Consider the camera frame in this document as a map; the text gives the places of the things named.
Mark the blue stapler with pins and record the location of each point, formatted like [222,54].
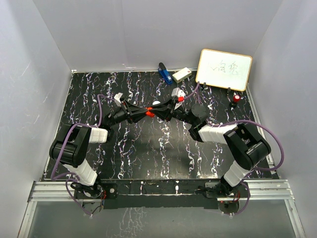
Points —
[164,73]

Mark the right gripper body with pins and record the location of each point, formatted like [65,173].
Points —
[175,110]

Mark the white cardboard box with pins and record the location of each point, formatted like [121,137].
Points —
[181,75]

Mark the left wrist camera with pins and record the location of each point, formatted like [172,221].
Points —
[119,98]

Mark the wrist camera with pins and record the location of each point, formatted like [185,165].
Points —
[119,98]
[178,94]

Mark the red earbud charging case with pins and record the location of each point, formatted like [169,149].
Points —
[149,113]

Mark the small whiteboard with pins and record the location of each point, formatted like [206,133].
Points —
[224,70]

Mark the aluminium frame rail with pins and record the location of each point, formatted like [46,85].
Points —
[163,209]

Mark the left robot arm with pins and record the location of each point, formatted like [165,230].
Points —
[70,146]

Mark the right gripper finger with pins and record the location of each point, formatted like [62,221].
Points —
[163,115]
[162,106]

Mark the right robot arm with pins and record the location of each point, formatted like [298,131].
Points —
[246,144]

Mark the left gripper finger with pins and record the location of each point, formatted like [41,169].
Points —
[137,117]
[130,108]

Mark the red stamp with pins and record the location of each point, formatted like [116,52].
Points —
[235,100]

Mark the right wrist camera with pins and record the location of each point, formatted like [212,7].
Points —
[178,94]

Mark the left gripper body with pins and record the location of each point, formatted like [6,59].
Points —
[124,114]

